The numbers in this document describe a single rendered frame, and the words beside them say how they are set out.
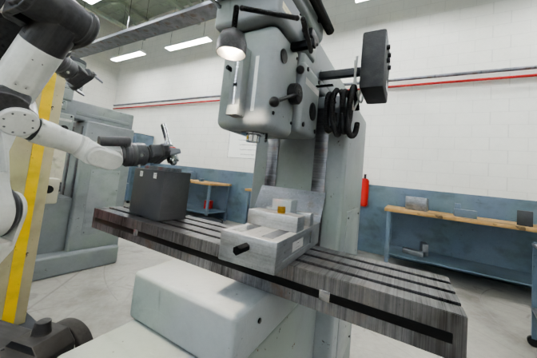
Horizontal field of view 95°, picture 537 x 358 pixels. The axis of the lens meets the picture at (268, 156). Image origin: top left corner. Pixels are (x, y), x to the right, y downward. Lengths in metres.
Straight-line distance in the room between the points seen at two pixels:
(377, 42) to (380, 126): 4.06
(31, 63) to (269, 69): 0.58
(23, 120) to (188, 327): 0.64
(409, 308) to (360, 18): 5.67
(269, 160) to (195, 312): 0.76
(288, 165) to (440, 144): 4.02
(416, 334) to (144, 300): 0.62
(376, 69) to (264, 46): 0.41
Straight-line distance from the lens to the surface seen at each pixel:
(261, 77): 0.76
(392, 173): 4.90
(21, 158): 2.26
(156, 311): 0.76
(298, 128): 0.88
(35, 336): 1.17
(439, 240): 4.96
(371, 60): 1.00
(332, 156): 1.10
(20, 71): 0.84
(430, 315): 0.61
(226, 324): 0.61
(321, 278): 0.63
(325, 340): 1.25
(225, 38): 0.64
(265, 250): 0.57
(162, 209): 1.02
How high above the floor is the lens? 1.17
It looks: 4 degrees up
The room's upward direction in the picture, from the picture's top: 6 degrees clockwise
